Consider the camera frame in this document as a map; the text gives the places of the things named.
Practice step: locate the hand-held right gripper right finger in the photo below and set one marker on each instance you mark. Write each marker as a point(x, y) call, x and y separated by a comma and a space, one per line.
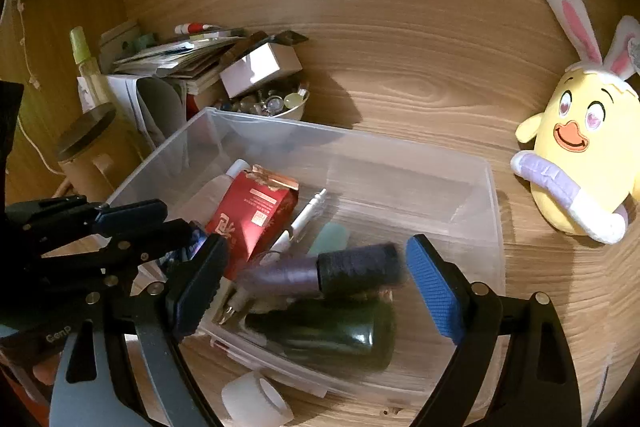
point(435, 287)

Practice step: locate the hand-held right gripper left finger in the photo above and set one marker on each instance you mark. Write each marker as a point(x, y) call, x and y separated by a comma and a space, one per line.
point(200, 292)

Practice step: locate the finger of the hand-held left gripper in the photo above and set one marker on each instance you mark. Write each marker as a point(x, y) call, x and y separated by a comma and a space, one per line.
point(132, 214)
point(160, 239)

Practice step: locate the purple bottle black cap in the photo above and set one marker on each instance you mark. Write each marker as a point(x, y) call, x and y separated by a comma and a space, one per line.
point(350, 269)

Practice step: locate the pale pink tube white cap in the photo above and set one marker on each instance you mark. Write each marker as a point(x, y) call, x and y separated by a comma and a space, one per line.
point(236, 168)

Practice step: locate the clear plastic storage box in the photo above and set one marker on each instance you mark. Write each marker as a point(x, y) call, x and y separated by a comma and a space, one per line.
point(400, 187)

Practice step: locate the mint green tube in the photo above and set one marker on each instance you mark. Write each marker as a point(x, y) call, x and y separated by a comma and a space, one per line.
point(330, 237)

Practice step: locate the dark green bottle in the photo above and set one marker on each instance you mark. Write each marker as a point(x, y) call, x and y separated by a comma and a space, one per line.
point(325, 332)

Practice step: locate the brown jar dark lid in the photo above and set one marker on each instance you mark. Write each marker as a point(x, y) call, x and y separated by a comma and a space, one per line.
point(85, 157)

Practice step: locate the red foil packet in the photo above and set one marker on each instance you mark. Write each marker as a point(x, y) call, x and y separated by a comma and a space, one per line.
point(250, 217)

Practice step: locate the white folded paper sheets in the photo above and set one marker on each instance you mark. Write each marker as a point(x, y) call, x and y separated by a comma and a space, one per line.
point(150, 107)

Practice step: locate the white tape roll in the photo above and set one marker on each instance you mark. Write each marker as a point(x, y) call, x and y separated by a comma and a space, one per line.
point(250, 399)

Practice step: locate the stack of booklets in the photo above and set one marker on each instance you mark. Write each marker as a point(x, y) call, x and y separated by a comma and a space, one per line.
point(175, 62)

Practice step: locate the green spray bottle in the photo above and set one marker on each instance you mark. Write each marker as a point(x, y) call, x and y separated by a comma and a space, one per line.
point(87, 62)

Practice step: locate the bowl of glass beads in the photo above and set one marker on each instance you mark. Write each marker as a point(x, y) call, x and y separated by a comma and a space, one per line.
point(280, 104)

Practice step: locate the small white cardboard box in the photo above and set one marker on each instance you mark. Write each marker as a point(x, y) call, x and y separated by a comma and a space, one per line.
point(260, 67)

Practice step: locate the red white marker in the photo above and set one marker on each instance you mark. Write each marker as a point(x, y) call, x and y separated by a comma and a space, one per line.
point(197, 28)

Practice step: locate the yellow chick plush toy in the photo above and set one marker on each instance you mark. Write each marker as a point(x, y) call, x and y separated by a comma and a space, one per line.
point(575, 147)

